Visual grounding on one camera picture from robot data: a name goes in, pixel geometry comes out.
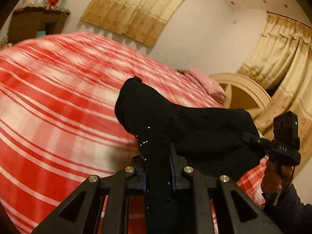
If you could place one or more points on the red plaid bedsheet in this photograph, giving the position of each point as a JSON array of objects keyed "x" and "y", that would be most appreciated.
[{"x": 61, "y": 102}]

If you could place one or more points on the brown wooden cabinet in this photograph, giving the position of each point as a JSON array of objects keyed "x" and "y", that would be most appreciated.
[{"x": 26, "y": 24}]

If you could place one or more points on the beige floral curtain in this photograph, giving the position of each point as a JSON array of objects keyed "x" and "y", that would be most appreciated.
[{"x": 287, "y": 65}]

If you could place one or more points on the cream wooden headboard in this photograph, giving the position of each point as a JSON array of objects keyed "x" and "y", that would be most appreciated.
[{"x": 243, "y": 82}]

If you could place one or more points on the black pants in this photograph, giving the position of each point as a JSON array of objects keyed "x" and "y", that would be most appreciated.
[{"x": 195, "y": 131}]

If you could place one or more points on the pink folded blanket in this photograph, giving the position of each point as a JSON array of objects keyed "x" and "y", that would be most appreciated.
[{"x": 207, "y": 82}]

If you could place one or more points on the beige window curtain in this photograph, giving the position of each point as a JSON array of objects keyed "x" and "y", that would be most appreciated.
[{"x": 136, "y": 12}]

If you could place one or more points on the person's right forearm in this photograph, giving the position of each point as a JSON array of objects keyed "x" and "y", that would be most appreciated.
[{"x": 292, "y": 212}]

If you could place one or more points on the person's right hand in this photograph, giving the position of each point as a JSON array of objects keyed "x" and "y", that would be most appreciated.
[{"x": 270, "y": 182}]

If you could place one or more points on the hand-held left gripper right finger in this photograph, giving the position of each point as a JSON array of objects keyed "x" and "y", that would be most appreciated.
[{"x": 179, "y": 175}]

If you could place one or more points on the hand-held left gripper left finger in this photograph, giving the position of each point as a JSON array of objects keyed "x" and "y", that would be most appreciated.
[{"x": 136, "y": 178}]

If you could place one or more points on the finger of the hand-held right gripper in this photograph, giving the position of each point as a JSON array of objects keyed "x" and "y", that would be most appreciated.
[{"x": 252, "y": 137}]

